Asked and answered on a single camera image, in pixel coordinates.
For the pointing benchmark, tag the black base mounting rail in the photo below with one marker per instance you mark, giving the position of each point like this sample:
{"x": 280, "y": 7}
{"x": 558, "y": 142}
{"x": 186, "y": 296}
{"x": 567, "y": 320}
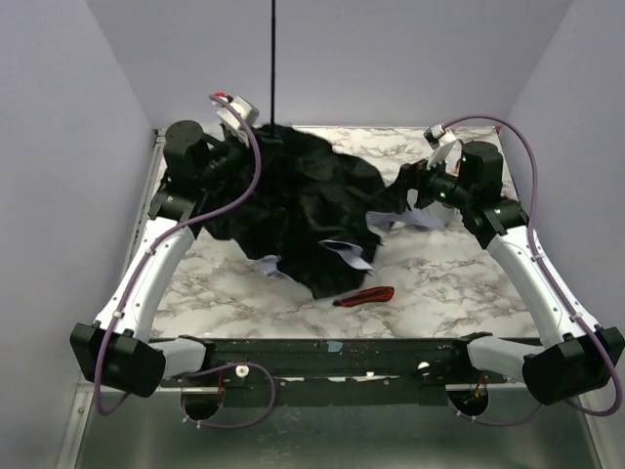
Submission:
{"x": 334, "y": 372}

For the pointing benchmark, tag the red black utility knife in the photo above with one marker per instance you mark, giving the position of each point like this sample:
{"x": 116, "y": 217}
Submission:
{"x": 378, "y": 294}

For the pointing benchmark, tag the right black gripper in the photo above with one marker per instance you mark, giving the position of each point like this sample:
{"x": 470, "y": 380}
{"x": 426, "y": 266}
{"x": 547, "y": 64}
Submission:
{"x": 407, "y": 177}

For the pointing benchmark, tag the lavender umbrella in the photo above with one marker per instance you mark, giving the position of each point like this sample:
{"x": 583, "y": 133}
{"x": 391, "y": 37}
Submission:
{"x": 311, "y": 218}

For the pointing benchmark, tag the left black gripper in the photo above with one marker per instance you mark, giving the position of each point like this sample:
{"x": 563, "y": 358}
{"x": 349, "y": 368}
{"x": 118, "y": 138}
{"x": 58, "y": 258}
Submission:
{"x": 239, "y": 148}

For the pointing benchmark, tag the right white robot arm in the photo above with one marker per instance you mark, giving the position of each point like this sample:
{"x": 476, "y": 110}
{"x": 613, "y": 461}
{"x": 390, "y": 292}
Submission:
{"x": 576, "y": 354}

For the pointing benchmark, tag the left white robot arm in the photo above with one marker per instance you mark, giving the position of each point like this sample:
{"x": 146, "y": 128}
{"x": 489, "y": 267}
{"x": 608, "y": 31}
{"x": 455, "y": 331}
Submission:
{"x": 204, "y": 178}

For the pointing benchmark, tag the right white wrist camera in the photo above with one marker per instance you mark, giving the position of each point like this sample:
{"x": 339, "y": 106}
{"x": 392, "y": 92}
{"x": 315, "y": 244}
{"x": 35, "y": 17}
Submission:
{"x": 441, "y": 140}

